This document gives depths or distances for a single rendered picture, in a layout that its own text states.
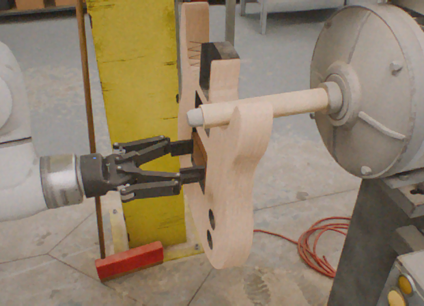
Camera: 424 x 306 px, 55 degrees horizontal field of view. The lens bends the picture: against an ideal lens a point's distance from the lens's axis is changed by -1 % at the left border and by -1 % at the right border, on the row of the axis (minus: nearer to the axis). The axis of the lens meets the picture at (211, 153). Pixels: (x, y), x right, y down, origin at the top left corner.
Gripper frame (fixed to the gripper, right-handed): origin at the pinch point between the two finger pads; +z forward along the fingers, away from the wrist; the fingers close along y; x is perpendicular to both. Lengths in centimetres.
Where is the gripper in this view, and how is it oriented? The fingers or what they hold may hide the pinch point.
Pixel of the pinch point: (196, 158)
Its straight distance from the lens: 74.8
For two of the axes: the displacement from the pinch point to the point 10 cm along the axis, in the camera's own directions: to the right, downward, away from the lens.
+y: 2.8, 6.2, -7.3
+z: 9.6, -1.5, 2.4
